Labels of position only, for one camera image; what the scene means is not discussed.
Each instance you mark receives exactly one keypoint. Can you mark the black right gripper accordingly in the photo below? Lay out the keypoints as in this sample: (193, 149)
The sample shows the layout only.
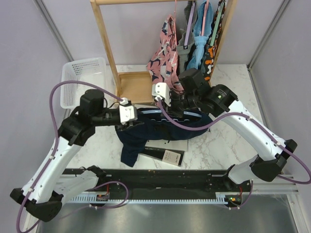
(173, 93)

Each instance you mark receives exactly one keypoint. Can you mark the light blue hanger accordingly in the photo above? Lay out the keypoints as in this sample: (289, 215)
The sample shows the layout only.
(157, 115)

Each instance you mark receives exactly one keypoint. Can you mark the navy blue shorts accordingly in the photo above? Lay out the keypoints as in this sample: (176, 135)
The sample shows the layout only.
(129, 154)

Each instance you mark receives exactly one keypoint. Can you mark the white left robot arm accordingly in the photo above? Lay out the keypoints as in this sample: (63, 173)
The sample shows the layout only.
(41, 196)

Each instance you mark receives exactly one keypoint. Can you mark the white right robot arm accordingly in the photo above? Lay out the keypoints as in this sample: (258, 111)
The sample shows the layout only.
(221, 102)

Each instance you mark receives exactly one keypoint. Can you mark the light blue shorts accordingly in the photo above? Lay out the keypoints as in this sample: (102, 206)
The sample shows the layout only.
(201, 41)

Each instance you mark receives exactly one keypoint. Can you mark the orange camouflage shorts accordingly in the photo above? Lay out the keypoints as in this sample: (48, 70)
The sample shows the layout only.
(207, 65)

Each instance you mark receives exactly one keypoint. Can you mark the grey shorts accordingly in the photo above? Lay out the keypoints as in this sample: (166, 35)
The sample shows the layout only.
(183, 54)

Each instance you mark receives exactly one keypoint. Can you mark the pink patterned shorts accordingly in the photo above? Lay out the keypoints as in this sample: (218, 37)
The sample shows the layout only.
(164, 63)

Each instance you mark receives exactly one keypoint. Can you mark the purple hanger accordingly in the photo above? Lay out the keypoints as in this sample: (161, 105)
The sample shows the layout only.
(189, 13)

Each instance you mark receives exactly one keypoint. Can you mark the green hanger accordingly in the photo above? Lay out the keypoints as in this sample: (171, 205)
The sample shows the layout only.
(219, 14)

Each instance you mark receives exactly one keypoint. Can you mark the pink hanger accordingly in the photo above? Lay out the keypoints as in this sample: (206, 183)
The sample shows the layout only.
(204, 17)
(174, 26)

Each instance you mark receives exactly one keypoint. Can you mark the white plastic basket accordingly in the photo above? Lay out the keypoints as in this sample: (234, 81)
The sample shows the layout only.
(91, 70)

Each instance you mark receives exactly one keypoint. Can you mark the wooden clothes rack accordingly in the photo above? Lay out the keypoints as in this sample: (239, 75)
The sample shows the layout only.
(137, 86)

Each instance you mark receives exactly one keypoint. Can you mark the grey plastic folder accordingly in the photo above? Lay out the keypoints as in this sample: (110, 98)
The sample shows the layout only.
(167, 143)

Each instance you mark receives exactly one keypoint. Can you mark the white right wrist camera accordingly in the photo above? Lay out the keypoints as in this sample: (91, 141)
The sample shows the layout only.
(161, 92)

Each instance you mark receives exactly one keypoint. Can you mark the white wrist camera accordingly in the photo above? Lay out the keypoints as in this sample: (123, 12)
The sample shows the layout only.
(127, 111)
(161, 92)

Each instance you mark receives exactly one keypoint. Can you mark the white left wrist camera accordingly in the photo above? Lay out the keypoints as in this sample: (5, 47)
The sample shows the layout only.
(127, 111)

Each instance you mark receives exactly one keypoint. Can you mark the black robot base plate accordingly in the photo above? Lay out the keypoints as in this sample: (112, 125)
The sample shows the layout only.
(169, 184)

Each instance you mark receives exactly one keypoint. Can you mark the white slotted cable duct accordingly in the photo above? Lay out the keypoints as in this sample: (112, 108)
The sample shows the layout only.
(93, 198)

